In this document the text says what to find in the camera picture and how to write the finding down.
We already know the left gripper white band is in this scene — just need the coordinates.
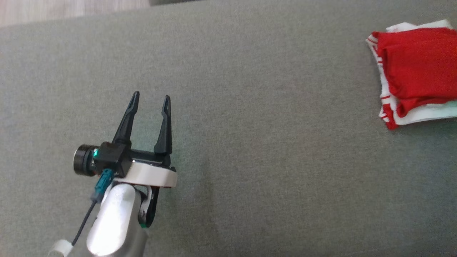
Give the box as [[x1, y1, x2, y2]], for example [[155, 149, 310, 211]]
[[112, 91, 178, 229]]

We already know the red shirt with white stripes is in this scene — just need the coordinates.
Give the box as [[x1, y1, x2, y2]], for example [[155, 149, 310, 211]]
[[366, 20, 457, 131]]

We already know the large grey sofa seat cushion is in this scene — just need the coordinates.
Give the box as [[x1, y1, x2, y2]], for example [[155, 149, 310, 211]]
[[0, 0, 457, 257]]

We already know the small grey sofa seat cushion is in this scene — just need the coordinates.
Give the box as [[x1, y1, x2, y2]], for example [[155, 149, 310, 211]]
[[148, 0, 200, 6]]

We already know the black cable with blue connector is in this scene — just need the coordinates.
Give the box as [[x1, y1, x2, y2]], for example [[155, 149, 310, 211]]
[[71, 169, 115, 247]]

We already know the white curled strap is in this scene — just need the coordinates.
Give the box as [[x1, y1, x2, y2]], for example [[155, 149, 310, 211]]
[[47, 239, 74, 257]]

